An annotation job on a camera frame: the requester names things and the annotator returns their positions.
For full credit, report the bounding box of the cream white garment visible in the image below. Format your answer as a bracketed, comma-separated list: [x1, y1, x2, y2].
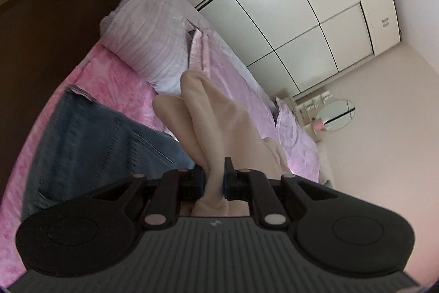
[153, 70, 289, 217]

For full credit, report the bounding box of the stack of folded blue clothes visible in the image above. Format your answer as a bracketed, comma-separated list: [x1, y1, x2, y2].
[22, 85, 194, 219]

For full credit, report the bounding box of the pink pillow near headboard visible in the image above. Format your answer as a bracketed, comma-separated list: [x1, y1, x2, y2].
[275, 97, 320, 182]

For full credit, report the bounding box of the white padded headboard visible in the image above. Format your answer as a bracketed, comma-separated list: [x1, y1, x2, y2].
[316, 141, 335, 189]

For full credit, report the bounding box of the white bedside dresser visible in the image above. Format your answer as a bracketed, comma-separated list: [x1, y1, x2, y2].
[291, 91, 336, 127]

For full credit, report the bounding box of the pink cup on dresser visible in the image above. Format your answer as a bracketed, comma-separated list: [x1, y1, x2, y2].
[312, 118, 326, 132]

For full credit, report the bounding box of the oval vanity mirror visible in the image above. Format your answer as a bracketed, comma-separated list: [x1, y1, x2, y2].
[315, 100, 356, 132]

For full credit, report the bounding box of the pink floral bed blanket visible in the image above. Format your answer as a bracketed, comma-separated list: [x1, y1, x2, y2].
[1, 44, 193, 286]

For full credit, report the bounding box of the pink pillow far side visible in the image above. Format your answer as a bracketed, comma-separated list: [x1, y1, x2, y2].
[100, 0, 279, 115]

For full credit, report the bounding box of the white wardrobe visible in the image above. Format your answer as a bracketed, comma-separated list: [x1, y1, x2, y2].
[188, 0, 400, 97]

